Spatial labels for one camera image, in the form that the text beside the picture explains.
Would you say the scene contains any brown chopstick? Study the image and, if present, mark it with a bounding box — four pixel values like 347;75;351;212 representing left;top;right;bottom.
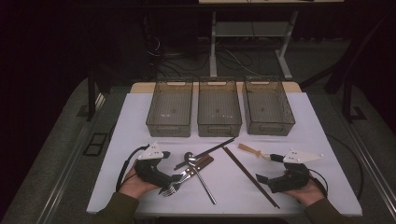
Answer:
221;147;277;209
223;146;280;208

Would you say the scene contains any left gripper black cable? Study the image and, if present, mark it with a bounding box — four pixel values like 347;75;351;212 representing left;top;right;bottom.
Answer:
115;144;150;192

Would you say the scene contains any smoky clear plastic bin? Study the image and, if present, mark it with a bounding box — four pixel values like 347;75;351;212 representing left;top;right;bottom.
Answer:
145;78;194;138
242;77;296;137
196;77;243;138

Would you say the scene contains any tangle of floor cables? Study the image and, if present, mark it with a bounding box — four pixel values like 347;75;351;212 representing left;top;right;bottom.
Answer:
146;34;260;78

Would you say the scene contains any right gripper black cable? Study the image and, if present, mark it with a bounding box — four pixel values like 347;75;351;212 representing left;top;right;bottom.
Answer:
307;167;330;199

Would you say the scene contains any metal spoon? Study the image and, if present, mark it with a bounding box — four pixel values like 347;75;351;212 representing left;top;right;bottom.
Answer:
183;151;218;205

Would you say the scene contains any person's left hand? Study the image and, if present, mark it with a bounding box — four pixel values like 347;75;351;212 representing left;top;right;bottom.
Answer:
119;160;163;200

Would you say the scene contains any aluminium rail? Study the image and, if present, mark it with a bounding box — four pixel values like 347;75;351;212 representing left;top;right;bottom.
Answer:
36;92;106;224
345;120;396;216

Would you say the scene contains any black rectangular floor frame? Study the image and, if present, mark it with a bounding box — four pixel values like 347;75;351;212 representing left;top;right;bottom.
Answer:
82;133;109;157

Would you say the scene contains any person's right hand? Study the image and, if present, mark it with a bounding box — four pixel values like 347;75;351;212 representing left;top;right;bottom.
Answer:
283;178;326;207

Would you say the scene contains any thin black cable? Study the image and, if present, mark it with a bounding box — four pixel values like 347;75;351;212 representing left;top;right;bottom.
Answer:
325;133;365;201

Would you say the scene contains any black slanted stand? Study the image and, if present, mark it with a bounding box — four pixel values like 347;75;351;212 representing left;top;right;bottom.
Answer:
300;15;390;124

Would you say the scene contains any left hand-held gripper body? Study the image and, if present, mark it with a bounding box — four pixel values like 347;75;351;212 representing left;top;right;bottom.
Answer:
134;142;174;189

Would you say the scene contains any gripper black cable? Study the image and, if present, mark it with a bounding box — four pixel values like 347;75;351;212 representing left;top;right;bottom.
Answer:
307;167;330;199
115;144;150;192

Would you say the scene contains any black chopstick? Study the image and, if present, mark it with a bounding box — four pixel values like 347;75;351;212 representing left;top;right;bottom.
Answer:
173;137;236;171
174;139;234;171

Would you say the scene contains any white table cover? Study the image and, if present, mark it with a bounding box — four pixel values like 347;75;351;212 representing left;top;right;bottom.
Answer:
86;91;363;217

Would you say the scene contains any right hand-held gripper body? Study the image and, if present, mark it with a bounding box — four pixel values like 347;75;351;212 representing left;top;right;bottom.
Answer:
266;147;325;194

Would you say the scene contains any black upright stand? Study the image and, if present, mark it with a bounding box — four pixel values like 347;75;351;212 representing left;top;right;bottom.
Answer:
87;68;113;122

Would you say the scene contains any white metal desk frame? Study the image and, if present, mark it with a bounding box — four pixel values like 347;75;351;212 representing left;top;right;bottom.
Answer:
209;10;300;80

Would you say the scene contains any wooden-handled fork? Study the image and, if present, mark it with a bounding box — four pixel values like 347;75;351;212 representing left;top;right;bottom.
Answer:
161;156;215;198

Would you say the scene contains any small wooden knife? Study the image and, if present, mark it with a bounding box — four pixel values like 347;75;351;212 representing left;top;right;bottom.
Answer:
237;143;272;161

